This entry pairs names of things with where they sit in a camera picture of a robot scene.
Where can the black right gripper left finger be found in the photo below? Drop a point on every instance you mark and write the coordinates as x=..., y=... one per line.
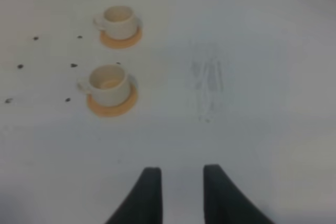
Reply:
x=143, y=205

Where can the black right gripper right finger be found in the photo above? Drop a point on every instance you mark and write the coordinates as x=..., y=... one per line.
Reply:
x=224, y=202

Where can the near orange round coaster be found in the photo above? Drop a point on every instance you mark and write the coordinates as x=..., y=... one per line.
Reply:
x=113, y=111

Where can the orange round coaster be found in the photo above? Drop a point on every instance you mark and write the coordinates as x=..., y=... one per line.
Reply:
x=113, y=111
x=120, y=44

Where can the near white teacup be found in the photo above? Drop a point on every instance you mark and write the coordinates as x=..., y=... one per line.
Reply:
x=108, y=85

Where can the white teacup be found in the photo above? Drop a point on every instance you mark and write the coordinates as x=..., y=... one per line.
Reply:
x=108, y=85
x=117, y=22

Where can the far orange round coaster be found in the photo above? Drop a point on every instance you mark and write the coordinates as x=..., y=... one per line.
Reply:
x=120, y=44

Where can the far white teacup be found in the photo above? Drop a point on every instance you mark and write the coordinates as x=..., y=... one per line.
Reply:
x=117, y=22

